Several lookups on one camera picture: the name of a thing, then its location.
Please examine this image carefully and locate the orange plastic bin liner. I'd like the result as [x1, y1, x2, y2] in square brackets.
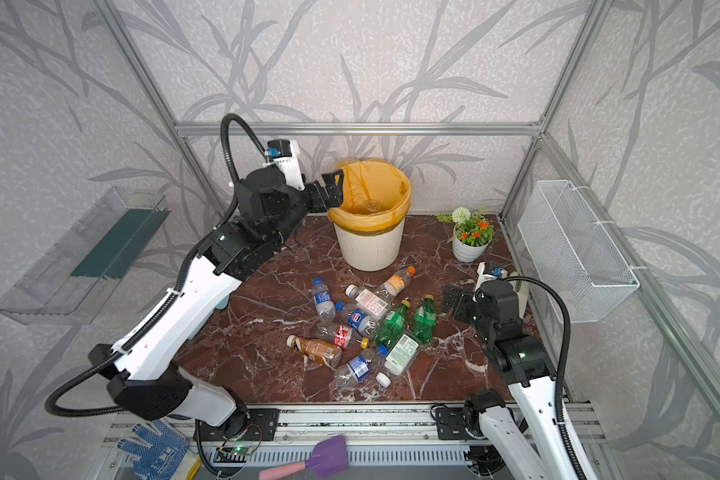
[328, 159, 413, 232]

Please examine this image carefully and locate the clear bottle blue cap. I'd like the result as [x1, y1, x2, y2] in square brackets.
[311, 278, 336, 322]

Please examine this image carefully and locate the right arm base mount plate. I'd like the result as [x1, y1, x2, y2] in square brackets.
[429, 403, 486, 441]

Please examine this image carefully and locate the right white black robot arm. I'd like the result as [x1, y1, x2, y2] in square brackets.
[442, 276, 597, 479]

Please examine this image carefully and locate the green circuit board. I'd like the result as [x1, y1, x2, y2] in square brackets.
[214, 445, 259, 464]

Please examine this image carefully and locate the white green label bottle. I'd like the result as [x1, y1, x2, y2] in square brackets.
[376, 332, 422, 388]

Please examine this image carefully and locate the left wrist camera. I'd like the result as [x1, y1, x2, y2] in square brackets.
[266, 139, 305, 191]

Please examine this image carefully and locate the blue dotted work glove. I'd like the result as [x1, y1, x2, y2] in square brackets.
[117, 420, 199, 480]

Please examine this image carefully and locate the purple pink silicone spatula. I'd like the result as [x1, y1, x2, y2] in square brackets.
[258, 435, 349, 480]

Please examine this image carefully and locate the clear plastic wall shelf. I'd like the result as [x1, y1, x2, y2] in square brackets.
[0, 187, 171, 326]

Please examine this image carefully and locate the white pot with flowers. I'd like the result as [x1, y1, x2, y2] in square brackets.
[436, 207, 495, 263]

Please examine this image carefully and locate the clear unlabelled bottle white cap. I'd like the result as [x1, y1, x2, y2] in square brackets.
[359, 198, 385, 215]

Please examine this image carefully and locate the pale green rubber glove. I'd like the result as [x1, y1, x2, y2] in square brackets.
[512, 281, 529, 319]

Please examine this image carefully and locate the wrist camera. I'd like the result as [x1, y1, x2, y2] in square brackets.
[474, 262, 508, 292]
[266, 139, 305, 191]

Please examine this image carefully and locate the aluminium front rail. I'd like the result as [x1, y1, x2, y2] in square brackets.
[101, 402, 607, 447]

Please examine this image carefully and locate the Pepsi label clear bottle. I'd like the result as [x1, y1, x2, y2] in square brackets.
[335, 301, 379, 338]

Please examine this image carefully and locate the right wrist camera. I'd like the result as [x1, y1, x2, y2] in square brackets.
[474, 262, 508, 292]

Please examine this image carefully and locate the crushed bottle blue label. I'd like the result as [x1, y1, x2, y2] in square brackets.
[334, 345, 388, 391]

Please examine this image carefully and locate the dark green bottle yellow cap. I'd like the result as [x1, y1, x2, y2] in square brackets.
[412, 294, 437, 345]

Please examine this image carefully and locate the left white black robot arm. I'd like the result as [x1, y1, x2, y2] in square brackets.
[44, 113, 344, 435]

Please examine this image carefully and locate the clear bottle orange label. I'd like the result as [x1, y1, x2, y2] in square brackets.
[375, 266, 416, 302]

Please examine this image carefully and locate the white wire mesh basket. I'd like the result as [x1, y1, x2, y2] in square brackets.
[518, 180, 640, 323]

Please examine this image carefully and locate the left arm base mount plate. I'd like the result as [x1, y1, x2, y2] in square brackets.
[193, 408, 280, 442]

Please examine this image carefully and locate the white ribbed trash bin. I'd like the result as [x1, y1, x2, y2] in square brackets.
[334, 220, 405, 272]

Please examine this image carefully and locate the brown tea bottle white cap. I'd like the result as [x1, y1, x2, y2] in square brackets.
[286, 335, 342, 369]

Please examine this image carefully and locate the clear bottle red label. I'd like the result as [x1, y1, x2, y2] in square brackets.
[316, 323, 372, 349]

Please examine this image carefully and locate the clear bottle pink label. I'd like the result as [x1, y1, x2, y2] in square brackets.
[345, 284, 389, 320]

